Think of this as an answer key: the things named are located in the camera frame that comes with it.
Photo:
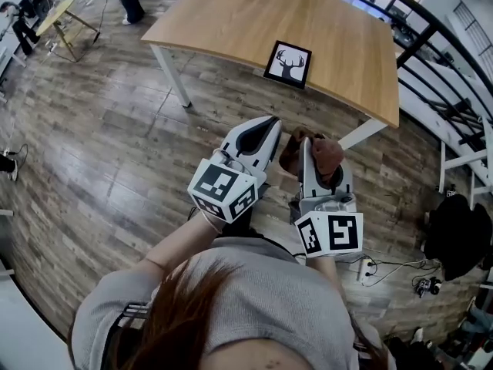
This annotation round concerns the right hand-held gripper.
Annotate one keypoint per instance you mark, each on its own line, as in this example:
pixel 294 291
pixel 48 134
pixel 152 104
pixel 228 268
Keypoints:
pixel 339 233

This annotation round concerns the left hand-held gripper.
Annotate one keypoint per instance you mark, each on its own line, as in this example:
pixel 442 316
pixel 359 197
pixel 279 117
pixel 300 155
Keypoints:
pixel 215 185

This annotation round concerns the brown cloth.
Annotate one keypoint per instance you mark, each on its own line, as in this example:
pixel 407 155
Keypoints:
pixel 327 154

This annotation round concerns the black framed deer picture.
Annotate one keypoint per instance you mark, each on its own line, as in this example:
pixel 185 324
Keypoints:
pixel 289 66

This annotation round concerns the person's left forearm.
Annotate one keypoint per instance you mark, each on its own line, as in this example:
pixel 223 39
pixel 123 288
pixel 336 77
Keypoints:
pixel 177 245

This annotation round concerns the person's right forearm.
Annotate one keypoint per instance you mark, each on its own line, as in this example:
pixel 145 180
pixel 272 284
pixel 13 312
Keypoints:
pixel 327 272

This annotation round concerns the white table leg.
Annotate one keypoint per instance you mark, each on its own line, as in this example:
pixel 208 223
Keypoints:
pixel 171 75
pixel 362 133

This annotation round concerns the person's black trousers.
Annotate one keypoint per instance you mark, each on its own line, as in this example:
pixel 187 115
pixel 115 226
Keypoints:
pixel 240 224

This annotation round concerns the white power strip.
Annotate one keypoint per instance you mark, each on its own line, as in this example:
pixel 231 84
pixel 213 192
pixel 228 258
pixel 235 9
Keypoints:
pixel 366 270

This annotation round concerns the small black white block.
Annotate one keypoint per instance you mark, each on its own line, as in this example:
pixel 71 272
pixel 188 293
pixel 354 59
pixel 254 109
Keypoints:
pixel 451 192

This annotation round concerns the person's grey knit top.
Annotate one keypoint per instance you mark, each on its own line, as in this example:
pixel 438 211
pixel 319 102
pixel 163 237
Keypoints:
pixel 269 291

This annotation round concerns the white staircase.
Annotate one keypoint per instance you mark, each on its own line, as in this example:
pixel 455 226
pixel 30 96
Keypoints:
pixel 427 91

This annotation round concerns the white metal stand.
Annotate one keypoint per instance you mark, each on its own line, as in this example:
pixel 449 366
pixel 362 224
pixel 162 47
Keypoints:
pixel 460 160

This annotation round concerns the black bag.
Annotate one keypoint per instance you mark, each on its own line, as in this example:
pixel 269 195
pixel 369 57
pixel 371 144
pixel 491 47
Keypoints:
pixel 458 237

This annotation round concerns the small black device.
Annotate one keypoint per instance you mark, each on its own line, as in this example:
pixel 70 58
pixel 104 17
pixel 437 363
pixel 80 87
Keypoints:
pixel 425 286

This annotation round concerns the wooden table with white legs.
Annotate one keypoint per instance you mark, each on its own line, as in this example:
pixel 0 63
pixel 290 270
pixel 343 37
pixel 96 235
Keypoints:
pixel 423 41

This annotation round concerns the round yellow table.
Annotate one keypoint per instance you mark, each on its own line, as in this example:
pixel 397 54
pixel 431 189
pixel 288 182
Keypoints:
pixel 56 14

